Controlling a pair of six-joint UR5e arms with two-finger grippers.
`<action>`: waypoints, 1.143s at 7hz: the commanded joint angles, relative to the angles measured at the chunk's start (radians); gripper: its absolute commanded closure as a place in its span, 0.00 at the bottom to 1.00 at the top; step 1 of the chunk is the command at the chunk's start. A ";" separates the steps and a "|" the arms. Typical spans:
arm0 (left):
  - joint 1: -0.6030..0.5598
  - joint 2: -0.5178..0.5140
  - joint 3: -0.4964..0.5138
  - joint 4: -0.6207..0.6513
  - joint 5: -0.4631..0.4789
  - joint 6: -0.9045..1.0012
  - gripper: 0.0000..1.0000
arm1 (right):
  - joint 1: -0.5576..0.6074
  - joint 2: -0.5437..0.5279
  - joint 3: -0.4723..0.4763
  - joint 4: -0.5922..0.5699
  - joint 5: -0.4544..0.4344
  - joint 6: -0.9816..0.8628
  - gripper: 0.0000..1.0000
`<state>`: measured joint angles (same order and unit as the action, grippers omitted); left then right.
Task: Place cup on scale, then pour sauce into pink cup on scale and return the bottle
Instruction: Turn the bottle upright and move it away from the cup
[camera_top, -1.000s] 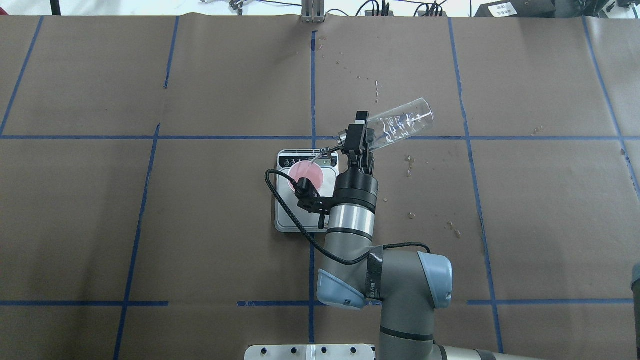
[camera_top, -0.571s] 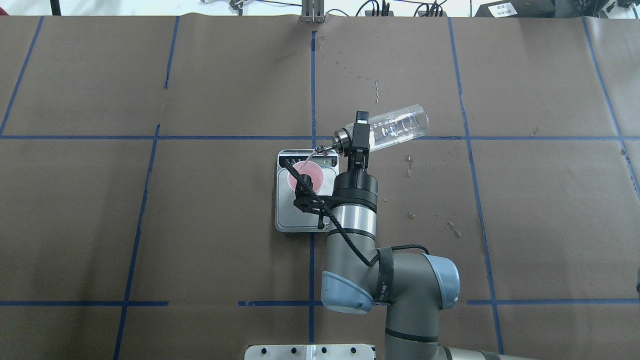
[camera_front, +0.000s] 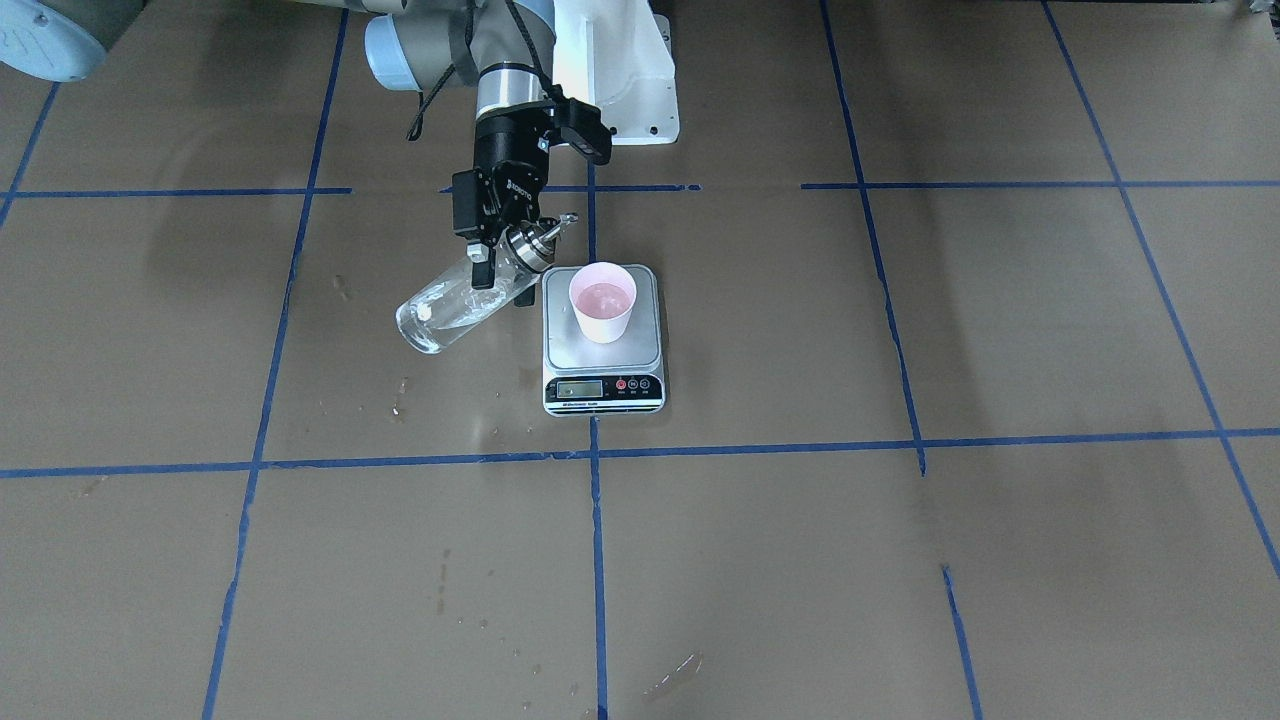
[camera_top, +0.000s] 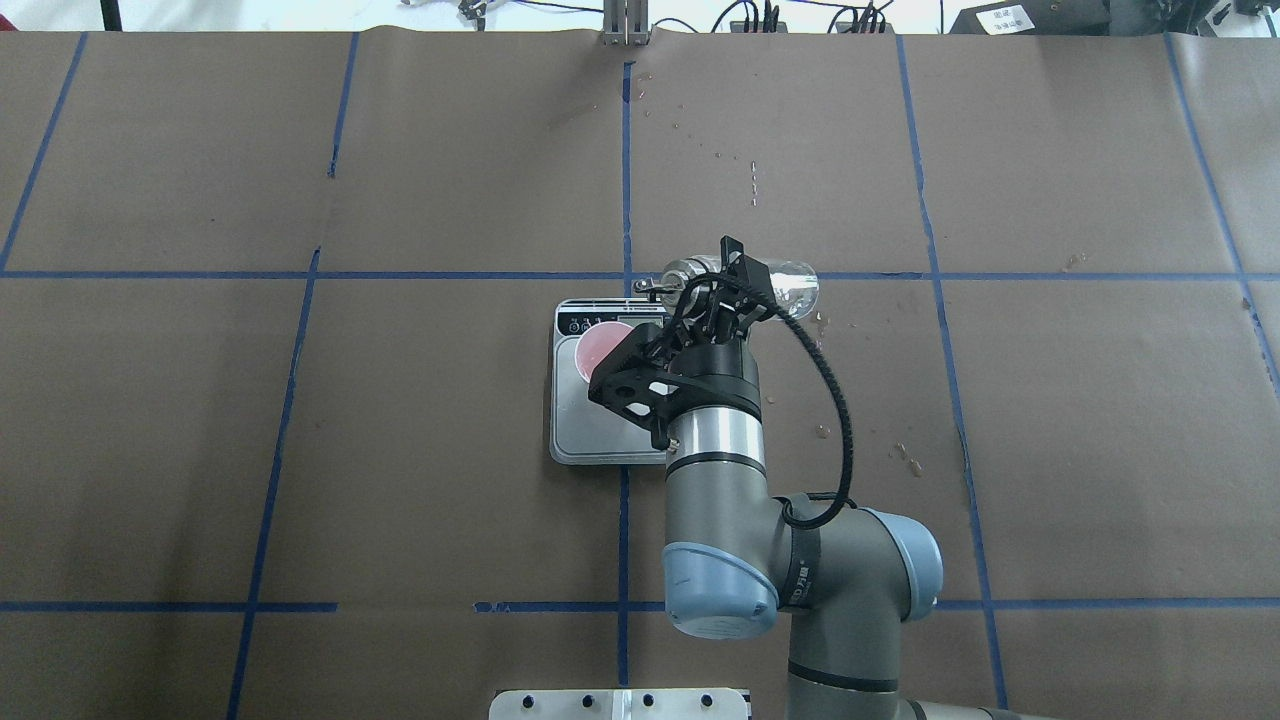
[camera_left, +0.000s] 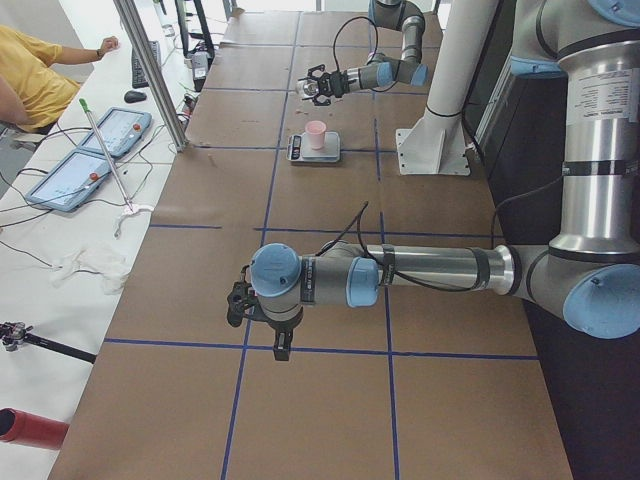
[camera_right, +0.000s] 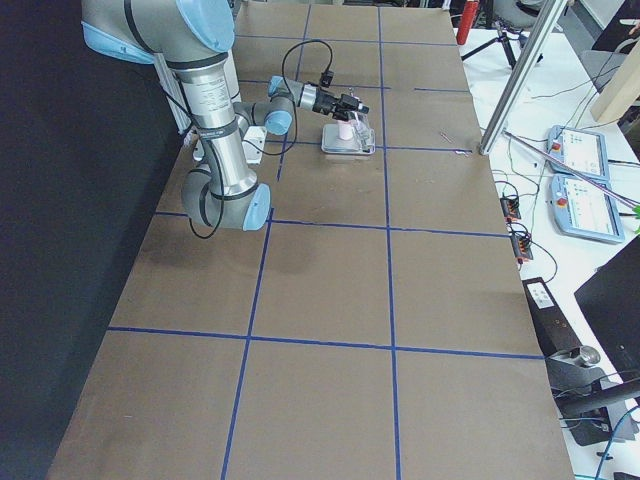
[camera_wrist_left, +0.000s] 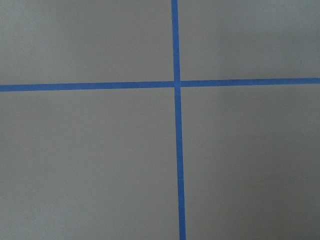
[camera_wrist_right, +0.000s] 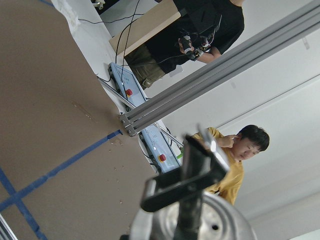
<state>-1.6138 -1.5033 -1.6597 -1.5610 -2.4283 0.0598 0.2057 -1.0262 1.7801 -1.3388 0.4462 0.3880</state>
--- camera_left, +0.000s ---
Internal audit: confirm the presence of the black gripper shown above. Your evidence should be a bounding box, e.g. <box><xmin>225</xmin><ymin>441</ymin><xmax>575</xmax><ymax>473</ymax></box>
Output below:
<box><xmin>267</xmin><ymin>309</ymin><xmax>303</xmax><ymax>361</ymax></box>
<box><xmin>306</xmin><ymin>64</ymin><xmax>350</xmax><ymax>106</ymax></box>

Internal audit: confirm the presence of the clear glass sauce bottle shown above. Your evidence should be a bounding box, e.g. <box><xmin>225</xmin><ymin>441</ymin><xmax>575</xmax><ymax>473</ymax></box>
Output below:
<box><xmin>295</xmin><ymin>78</ymin><xmax>319</xmax><ymax>100</ymax></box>

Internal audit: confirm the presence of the pink plastic cup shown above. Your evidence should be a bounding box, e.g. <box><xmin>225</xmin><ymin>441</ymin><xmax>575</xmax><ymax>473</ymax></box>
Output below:
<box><xmin>305</xmin><ymin>120</ymin><xmax>327</xmax><ymax>150</ymax></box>

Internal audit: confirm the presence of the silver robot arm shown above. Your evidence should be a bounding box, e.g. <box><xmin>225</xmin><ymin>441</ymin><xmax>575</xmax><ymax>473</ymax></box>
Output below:
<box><xmin>296</xmin><ymin>1</ymin><xmax>428</xmax><ymax>106</ymax></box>
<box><xmin>227</xmin><ymin>1</ymin><xmax>639</xmax><ymax>360</ymax></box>

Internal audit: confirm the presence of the silver digital kitchen scale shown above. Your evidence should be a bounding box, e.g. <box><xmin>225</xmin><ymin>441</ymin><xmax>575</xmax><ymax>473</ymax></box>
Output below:
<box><xmin>286</xmin><ymin>131</ymin><xmax>341</xmax><ymax>163</ymax></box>

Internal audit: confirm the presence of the black keyboard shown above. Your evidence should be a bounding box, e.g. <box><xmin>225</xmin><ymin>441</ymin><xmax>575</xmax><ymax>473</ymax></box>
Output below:
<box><xmin>130</xmin><ymin>39</ymin><xmax>162</xmax><ymax>90</ymax></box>

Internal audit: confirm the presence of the black computer mouse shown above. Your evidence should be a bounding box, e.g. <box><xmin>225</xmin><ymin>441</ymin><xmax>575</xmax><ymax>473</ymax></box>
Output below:
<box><xmin>123</xmin><ymin>90</ymin><xmax>147</xmax><ymax>104</ymax></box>

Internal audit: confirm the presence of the crumpled white cloth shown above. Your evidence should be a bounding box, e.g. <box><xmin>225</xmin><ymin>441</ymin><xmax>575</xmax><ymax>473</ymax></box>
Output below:
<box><xmin>50</xmin><ymin>244</ymin><xmax>131</xmax><ymax>295</ymax></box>

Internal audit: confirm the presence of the upper blue teach pendant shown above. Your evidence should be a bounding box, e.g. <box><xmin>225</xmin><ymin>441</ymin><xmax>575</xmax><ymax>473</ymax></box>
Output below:
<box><xmin>97</xmin><ymin>107</ymin><xmax>152</xmax><ymax>159</ymax></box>

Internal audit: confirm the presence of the blue teach pendant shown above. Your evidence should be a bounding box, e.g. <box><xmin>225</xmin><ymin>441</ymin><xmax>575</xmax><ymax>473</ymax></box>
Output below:
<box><xmin>97</xmin><ymin>107</ymin><xmax>152</xmax><ymax>159</ymax></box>
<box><xmin>25</xmin><ymin>149</ymin><xmax>111</xmax><ymax>212</ymax></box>

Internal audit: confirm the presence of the green tipped metal rod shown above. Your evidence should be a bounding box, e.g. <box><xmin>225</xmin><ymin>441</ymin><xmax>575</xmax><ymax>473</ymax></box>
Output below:
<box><xmin>79</xmin><ymin>98</ymin><xmax>134</xmax><ymax>215</ymax></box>

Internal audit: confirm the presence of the lower blue teach pendant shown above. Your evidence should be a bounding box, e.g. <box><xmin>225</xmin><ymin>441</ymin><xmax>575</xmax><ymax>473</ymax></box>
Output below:
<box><xmin>25</xmin><ymin>149</ymin><xmax>111</xmax><ymax>212</ymax></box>

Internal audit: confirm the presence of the red cylinder bottle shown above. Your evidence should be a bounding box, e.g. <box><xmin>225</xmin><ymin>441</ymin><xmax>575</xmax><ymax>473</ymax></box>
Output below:
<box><xmin>1</xmin><ymin>408</ymin><xmax>69</xmax><ymax>450</ymax></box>

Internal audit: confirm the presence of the person in yellow shirt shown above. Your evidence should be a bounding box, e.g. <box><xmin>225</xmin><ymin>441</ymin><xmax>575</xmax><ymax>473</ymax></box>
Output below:
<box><xmin>1</xmin><ymin>25</ymin><xmax>119</xmax><ymax>134</ymax></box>

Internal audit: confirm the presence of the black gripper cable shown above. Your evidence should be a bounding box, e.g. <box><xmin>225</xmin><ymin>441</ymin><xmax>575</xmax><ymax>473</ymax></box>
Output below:
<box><xmin>332</xmin><ymin>16</ymin><xmax>381</xmax><ymax>76</ymax></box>

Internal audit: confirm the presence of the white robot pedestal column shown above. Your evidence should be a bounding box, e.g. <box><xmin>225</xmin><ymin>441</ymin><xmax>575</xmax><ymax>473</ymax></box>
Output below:
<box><xmin>396</xmin><ymin>0</ymin><xmax>499</xmax><ymax>176</ymax></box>

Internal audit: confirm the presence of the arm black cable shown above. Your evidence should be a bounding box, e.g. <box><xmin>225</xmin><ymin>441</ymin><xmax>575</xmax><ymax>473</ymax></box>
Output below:
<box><xmin>349</xmin><ymin>174</ymin><xmax>571</xmax><ymax>294</ymax></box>

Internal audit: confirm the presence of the aluminium extrusion post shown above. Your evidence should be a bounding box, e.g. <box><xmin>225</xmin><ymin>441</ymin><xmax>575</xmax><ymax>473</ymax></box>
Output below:
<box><xmin>114</xmin><ymin>0</ymin><xmax>188</xmax><ymax>152</ymax></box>

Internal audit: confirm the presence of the black camera tripod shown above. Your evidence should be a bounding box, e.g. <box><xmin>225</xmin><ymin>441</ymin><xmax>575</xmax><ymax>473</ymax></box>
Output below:
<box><xmin>1</xmin><ymin>322</ymin><xmax>97</xmax><ymax>364</ymax></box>

